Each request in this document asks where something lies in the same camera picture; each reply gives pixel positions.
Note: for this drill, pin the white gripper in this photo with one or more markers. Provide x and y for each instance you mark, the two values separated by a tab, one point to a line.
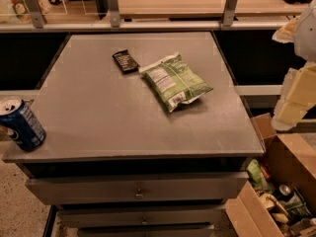
306	37

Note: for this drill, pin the dark chocolate rxbar wrapper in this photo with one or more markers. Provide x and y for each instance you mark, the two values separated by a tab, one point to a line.
125	61

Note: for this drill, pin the green snack bag in box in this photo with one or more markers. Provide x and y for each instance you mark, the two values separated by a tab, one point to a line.
257	179

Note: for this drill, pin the green chip bag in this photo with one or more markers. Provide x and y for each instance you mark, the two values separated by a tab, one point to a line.
174	81

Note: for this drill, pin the metal can in box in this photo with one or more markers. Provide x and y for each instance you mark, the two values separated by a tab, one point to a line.
283	192

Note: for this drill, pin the cardboard box with items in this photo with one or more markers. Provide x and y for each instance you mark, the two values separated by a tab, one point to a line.
290	160

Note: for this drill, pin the grey drawer cabinet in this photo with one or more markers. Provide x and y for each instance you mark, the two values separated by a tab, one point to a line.
116	162

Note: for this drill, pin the orange snack package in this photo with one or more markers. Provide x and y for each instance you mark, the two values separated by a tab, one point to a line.
14	12

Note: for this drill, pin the blue pepsi can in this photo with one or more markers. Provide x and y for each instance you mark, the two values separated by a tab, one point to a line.
21	124

